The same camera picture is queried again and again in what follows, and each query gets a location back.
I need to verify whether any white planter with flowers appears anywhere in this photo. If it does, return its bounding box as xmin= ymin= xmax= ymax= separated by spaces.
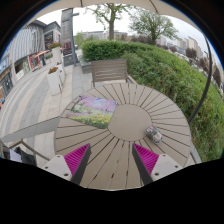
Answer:
xmin=47 ymin=67 xmax=62 ymax=95

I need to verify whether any green hedge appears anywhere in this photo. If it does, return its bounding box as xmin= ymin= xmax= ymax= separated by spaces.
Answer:
xmin=82 ymin=40 xmax=224 ymax=162

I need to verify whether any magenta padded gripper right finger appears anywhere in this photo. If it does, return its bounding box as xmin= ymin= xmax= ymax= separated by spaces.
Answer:
xmin=132 ymin=143 xmax=182 ymax=185

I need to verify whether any patterned computer mouse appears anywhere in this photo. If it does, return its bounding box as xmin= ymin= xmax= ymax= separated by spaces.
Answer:
xmin=146 ymin=126 xmax=162 ymax=144

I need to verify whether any floral landscape mouse pad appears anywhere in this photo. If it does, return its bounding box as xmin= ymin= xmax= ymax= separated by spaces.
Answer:
xmin=66 ymin=95 xmax=117 ymax=129

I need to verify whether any far white planter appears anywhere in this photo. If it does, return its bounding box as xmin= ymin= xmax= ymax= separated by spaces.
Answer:
xmin=49 ymin=42 xmax=62 ymax=63

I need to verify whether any brown slatted chair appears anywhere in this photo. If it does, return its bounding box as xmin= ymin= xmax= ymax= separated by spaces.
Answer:
xmin=91 ymin=59 xmax=135 ymax=86

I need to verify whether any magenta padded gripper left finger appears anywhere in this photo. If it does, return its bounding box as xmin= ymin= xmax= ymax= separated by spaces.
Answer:
xmin=41 ymin=143 xmax=92 ymax=186

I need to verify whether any tall information sign board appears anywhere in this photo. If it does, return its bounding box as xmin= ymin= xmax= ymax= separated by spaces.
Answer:
xmin=61 ymin=8 xmax=78 ymax=66

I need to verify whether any parasol pole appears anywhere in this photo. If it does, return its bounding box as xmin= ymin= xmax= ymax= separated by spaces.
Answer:
xmin=187 ymin=36 xmax=213 ymax=125

